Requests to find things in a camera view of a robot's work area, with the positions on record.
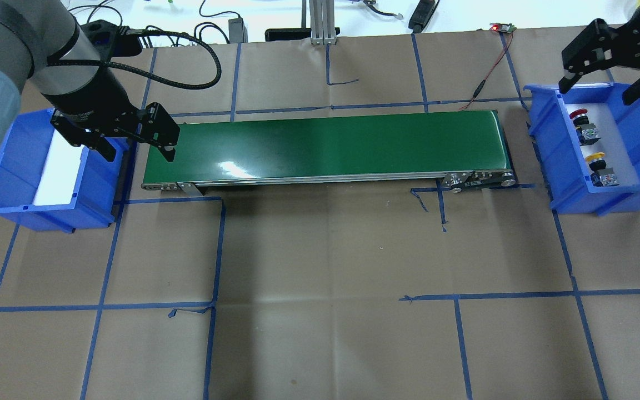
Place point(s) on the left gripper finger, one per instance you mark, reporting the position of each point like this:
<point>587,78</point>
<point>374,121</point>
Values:
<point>168,152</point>
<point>106,150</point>

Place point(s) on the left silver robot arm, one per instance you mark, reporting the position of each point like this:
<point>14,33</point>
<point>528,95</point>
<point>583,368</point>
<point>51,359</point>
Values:
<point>69,63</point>

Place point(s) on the white foam pad right bin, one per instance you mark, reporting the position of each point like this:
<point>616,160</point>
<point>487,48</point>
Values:
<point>611,142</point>

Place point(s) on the aluminium frame post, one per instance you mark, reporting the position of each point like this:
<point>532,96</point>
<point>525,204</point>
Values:
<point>322,22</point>

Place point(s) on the red push button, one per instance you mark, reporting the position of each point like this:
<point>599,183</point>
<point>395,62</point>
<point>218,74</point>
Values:
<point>587,132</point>

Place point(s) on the blue bin right side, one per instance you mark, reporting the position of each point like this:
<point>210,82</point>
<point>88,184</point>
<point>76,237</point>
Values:
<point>558,148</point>

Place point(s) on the yellow push button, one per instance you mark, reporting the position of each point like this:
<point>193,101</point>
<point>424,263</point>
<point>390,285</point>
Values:
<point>601,174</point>

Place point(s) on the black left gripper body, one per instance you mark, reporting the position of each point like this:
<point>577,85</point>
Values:
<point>91,93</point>

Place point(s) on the green conveyor belt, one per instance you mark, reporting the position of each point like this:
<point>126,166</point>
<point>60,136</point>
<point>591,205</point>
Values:
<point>462,149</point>

